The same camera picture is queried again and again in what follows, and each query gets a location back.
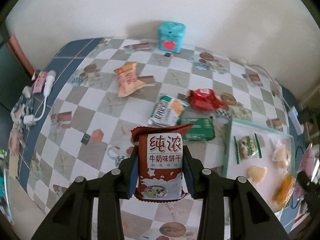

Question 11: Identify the black charger plug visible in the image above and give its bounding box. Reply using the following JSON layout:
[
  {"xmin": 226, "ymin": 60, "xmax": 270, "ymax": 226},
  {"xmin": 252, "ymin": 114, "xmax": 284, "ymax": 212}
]
[{"xmin": 297, "ymin": 107, "xmax": 315, "ymax": 124}]

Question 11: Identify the teal cardboard tray box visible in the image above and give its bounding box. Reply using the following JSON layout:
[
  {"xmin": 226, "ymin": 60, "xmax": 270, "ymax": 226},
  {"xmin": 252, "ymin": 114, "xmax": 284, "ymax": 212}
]
[{"xmin": 221, "ymin": 119, "xmax": 297, "ymax": 213}]

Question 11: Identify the green and white cracker packet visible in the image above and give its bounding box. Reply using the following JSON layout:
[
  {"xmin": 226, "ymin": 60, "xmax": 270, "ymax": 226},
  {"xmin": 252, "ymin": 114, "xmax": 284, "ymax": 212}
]
[{"xmin": 147, "ymin": 94, "xmax": 190, "ymax": 127}]

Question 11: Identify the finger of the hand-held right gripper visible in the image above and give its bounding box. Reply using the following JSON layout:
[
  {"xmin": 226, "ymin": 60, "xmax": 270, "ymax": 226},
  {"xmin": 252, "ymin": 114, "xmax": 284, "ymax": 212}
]
[{"xmin": 296, "ymin": 171, "xmax": 320, "ymax": 196}]

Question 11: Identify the dark green snack packet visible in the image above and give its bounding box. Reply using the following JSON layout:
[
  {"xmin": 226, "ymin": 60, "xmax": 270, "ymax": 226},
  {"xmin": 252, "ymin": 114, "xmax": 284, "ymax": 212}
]
[{"xmin": 180, "ymin": 117, "xmax": 216, "ymax": 141}]

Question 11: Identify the white power strip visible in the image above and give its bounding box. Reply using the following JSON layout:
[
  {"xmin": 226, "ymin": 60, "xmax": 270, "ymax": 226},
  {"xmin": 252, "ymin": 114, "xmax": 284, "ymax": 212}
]
[{"xmin": 287, "ymin": 107, "xmax": 304, "ymax": 135}]

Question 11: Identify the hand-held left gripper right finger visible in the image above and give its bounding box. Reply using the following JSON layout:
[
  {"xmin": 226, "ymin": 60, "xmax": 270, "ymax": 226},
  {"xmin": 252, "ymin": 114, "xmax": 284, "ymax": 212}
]
[{"xmin": 182, "ymin": 146, "xmax": 292, "ymax": 240}]

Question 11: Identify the yellow clear snack packet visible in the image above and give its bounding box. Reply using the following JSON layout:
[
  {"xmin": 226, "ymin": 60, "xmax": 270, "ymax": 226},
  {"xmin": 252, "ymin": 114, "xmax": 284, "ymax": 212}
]
[{"xmin": 272, "ymin": 174, "xmax": 295, "ymax": 205}]

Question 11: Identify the brown wooden rail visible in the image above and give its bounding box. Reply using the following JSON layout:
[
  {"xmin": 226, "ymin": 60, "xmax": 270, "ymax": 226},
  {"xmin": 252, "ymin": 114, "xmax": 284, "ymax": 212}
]
[{"xmin": 6, "ymin": 35, "xmax": 34, "ymax": 73}]

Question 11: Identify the white corded gadget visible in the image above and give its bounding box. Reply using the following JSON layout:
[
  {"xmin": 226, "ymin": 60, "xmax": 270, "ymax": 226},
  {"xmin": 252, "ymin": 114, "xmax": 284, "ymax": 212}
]
[{"xmin": 23, "ymin": 70, "xmax": 57, "ymax": 126}]

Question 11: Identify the checked printed tablecloth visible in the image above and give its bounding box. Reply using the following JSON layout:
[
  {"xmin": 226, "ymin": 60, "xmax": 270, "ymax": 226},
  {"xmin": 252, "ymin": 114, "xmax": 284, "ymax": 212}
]
[{"xmin": 5, "ymin": 37, "xmax": 308, "ymax": 240}]

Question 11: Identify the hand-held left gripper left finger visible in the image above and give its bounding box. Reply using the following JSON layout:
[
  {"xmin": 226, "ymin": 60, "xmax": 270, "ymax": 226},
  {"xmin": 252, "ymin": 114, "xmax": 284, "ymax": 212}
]
[{"xmin": 31, "ymin": 144, "xmax": 139, "ymax": 240}]

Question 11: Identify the small pink sachet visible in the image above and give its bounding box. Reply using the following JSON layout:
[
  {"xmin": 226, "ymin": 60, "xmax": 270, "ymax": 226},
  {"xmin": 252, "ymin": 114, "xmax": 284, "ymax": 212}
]
[{"xmin": 32, "ymin": 70, "xmax": 48, "ymax": 93}]

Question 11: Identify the white power cable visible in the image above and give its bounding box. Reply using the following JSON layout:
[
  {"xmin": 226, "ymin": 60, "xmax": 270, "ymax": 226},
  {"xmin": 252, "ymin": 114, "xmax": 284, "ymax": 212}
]
[{"xmin": 241, "ymin": 60, "xmax": 293, "ymax": 110}]

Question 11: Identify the green striped cracker packet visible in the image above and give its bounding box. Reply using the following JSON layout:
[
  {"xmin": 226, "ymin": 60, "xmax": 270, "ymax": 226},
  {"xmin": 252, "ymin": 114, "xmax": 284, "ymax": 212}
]
[{"xmin": 234, "ymin": 132, "xmax": 262, "ymax": 165}]

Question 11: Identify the orange snack packet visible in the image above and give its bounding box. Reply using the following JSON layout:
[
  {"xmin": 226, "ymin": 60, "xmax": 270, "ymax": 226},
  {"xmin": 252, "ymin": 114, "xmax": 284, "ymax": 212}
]
[{"xmin": 114, "ymin": 61, "xmax": 146, "ymax": 98}]

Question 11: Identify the teal tin box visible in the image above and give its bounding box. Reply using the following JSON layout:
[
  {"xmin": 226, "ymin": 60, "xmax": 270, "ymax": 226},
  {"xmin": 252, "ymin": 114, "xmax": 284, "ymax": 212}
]
[{"xmin": 157, "ymin": 21, "xmax": 187, "ymax": 54}]

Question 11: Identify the red snack packet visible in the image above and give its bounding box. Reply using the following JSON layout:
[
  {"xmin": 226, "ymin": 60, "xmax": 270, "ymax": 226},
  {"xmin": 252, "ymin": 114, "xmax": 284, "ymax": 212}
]
[{"xmin": 187, "ymin": 88, "xmax": 227, "ymax": 112}]

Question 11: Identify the brown milk biscuit packet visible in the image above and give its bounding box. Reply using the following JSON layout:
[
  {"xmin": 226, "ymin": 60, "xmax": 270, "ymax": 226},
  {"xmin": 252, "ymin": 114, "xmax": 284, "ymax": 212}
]
[{"xmin": 131, "ymin": 122, "xmax": 195, "ymax": 203}]

